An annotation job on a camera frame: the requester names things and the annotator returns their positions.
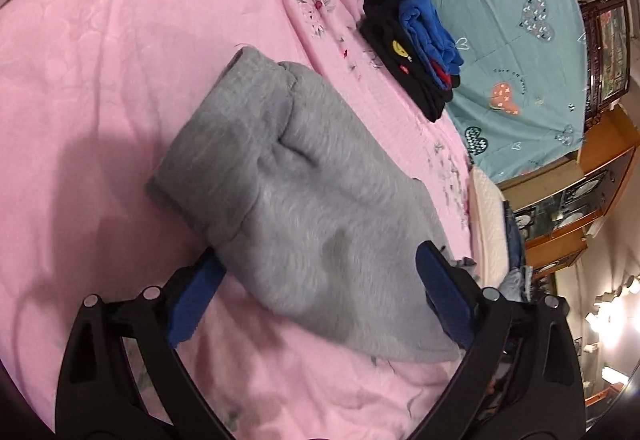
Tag teal heart-print bedsheet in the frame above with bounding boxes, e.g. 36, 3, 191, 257
431, 0, 587, 182

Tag dark framed picture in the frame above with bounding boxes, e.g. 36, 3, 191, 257
580, 0, 630, 129

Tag grey sweatpants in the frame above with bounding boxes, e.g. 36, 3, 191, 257
148, 47, 459, 363

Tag wooden cabinet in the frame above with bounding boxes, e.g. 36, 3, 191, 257
500, 104, 639, 281

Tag folded black and blue clothes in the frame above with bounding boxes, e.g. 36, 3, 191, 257
358, 0, 463, 122

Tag cream quilted cushion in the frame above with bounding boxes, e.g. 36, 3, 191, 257
469, 166, 509, 287

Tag pink floral blanket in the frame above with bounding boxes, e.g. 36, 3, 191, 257
1, 0, 471, 439

